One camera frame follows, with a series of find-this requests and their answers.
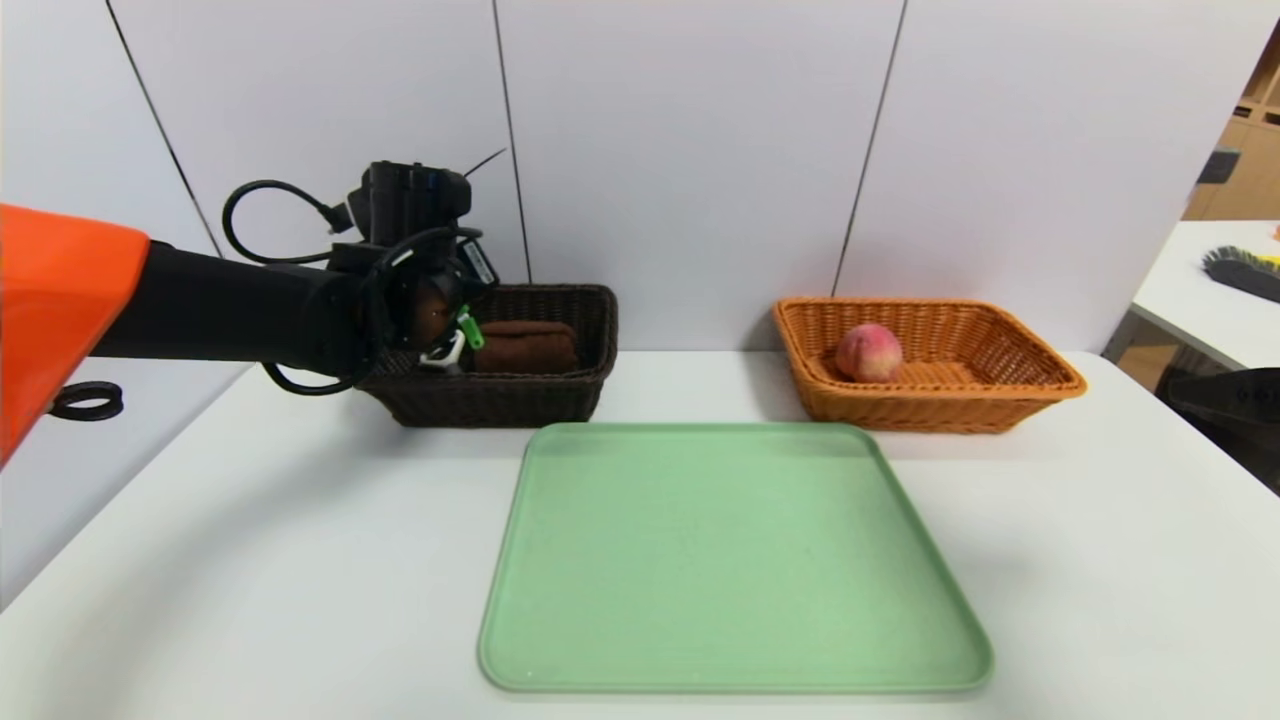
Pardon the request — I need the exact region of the red yellow peach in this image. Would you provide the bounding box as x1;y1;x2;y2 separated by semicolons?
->
833;322;904;383

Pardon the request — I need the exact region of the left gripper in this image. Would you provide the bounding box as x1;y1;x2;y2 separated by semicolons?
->
455;237;500;302

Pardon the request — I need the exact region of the orange wicker basket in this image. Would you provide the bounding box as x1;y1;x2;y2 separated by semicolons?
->
770;297;1089;435

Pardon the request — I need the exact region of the dark brown wicker basket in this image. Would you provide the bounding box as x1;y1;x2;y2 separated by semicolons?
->
355;283;619;429

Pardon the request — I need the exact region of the wooden shelf unit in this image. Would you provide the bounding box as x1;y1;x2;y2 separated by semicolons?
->
1176;10;1280;225

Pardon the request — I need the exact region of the light green plastic tray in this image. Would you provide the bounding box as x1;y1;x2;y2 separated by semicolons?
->
478;421;994;694

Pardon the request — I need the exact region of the brown towel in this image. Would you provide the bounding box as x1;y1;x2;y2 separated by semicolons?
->
472;320;580;374

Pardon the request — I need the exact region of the white peeler grey handle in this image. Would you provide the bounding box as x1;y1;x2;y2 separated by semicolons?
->
420;330;469;373

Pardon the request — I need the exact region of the white side table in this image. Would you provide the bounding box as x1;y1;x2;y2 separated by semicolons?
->
1100;222;1280;373

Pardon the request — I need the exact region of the black bristle brush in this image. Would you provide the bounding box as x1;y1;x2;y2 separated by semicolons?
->
1200;247;1280;304

